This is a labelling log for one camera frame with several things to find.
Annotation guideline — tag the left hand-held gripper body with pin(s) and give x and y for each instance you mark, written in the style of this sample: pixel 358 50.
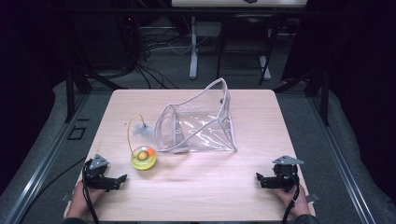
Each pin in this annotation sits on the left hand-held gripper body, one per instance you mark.
pixel 97 170

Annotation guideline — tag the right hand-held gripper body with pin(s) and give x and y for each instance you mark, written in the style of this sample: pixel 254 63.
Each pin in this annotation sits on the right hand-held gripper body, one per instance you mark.
pixel 285 175

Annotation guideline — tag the person's right hand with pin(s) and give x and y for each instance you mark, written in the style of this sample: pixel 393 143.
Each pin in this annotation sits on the person's right hand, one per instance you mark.
pixel 295 200

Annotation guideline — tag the person's left hand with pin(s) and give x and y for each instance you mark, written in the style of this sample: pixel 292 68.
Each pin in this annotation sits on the person's left hand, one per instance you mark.
pixel 79 200

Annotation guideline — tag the yellow round toy with feather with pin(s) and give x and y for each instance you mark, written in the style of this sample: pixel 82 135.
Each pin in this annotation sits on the yellow round toy with feather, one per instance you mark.
pixel 144 158

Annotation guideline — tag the clear plastic zipper bag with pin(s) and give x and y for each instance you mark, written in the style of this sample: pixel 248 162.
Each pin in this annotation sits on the clear plastic zipper bag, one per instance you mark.
pixel 199 127

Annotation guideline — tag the black metal stand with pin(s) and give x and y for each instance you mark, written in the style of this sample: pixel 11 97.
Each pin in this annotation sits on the black metal stand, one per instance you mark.
pixel 314 90
pixel 74 87

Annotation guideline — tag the black chair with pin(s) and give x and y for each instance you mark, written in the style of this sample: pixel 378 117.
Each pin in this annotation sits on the black chair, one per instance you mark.
pixel 246 40

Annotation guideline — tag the white desk with legs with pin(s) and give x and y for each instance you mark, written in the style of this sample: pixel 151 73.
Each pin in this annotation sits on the white desk with legs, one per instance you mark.
pixel 194 46

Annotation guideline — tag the metal floor rail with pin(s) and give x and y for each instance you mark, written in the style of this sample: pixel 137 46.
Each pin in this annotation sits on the metal floor rail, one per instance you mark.
pixel 342 161
pixel 40 165

